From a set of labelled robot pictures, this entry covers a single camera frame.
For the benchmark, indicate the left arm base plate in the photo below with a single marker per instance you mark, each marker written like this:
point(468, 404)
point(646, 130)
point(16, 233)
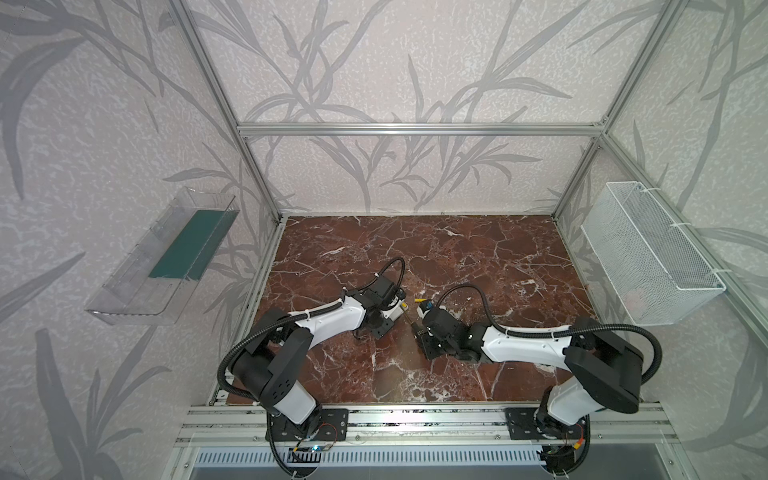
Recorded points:
point(323, 424)

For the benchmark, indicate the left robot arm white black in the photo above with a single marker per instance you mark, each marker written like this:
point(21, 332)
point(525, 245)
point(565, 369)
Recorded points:
point(265, 366)

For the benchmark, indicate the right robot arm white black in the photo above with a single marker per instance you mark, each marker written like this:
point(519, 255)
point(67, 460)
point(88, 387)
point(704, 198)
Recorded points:
point(608, 363)

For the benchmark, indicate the black yellow screwdriver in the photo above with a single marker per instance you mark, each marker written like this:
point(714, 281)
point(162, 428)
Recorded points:
point(414, 322)

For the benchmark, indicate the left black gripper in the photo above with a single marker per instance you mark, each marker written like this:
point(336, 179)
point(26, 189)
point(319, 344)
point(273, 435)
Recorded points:
point(387, 315)

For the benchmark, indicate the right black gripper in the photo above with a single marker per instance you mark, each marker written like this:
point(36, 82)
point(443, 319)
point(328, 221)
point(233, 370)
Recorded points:
point(428, 335)

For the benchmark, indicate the white remote control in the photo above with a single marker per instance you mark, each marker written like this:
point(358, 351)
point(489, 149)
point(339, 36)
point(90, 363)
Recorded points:
point(397, 311)

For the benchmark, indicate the aluminium mounting rail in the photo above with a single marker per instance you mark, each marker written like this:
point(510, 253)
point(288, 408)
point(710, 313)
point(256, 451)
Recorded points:
point(493, 423)

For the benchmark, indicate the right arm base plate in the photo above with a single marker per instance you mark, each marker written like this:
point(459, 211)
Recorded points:
point(524, 423)

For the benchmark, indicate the clear plastic wall bin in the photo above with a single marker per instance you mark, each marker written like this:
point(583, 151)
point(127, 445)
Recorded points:
point(160, 274)

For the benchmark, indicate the white wire mesh basket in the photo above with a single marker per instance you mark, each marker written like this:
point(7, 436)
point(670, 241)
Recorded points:
point(655, 270)

